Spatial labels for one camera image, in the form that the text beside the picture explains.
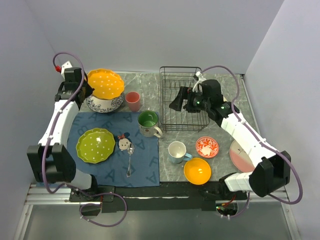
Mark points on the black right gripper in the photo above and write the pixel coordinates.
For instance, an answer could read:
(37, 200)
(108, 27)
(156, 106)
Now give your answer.
(184, 93)

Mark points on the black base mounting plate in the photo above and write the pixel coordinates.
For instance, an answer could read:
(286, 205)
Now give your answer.
(174, 196)

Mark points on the red white patterned dish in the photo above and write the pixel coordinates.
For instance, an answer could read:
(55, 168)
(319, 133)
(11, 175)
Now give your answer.
(207, 147)

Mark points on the aluminium rail frame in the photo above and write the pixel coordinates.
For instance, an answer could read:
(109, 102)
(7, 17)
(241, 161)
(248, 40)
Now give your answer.
(38, 195)

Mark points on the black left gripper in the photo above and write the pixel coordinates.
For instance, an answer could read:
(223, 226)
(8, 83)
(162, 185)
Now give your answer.
(89, 89)

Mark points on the silver spoon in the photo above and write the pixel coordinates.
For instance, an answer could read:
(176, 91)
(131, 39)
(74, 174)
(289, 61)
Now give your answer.
(130, 151)

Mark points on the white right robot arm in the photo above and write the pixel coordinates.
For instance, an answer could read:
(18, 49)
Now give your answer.
(270, 172)

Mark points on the light blue mug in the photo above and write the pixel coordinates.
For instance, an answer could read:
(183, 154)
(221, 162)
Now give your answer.
(178, 152)

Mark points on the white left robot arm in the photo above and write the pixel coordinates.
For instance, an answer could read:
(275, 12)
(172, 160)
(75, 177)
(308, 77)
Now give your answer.
(50, 161)

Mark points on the orange polka dot plate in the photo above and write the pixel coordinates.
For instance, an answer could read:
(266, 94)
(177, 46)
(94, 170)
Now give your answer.
(107, 84)

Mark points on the green-inside floral mug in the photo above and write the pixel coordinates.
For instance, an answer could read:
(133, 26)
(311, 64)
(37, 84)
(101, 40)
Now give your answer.
(148, 124)

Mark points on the green polka dot plate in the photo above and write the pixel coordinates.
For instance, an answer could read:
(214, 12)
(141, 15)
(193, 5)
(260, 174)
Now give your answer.
(95, 145)

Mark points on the cartoon mouse spoon rest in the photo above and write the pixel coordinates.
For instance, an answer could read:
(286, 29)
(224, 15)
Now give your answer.
(123, 141)

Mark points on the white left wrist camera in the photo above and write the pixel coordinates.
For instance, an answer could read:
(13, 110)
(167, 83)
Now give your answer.
(65, 66)

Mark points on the pink white round plate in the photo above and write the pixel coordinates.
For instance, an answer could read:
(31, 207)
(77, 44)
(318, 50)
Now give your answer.
(240, 159)

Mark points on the blue floral plate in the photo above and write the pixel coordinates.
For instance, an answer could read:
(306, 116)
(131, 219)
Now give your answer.
(104, 105)

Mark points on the orange bowl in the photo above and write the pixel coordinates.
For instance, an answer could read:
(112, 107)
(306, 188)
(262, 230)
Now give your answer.
(197, 171)

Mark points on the pink plastic cup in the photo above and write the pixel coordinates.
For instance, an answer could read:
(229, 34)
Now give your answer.
(133, 101)

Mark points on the blue letter-print cloth mat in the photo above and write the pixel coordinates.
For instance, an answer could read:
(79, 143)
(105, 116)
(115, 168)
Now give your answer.
(113, 171)

